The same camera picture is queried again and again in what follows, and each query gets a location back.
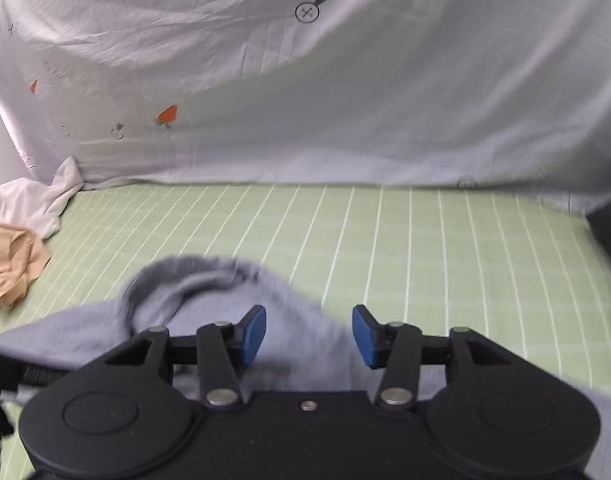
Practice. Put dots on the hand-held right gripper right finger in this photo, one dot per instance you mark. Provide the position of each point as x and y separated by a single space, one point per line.
368 336

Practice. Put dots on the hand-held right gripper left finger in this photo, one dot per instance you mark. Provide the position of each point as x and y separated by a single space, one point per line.
251 336

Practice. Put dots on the grey zip hoodie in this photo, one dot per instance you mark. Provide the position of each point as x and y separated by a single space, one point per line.
295 320

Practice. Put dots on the green checked bed sheet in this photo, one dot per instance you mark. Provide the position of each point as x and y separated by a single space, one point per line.
410 260

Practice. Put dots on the beige cloth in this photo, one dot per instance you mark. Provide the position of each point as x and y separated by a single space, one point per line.
10 260

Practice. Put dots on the white cloth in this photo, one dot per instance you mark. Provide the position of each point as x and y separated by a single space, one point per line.
30 200

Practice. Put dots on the grey carrot print sheet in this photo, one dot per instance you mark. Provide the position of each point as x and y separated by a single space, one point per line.
360 100

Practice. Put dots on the black cloth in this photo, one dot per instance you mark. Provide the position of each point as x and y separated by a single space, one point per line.
610 235

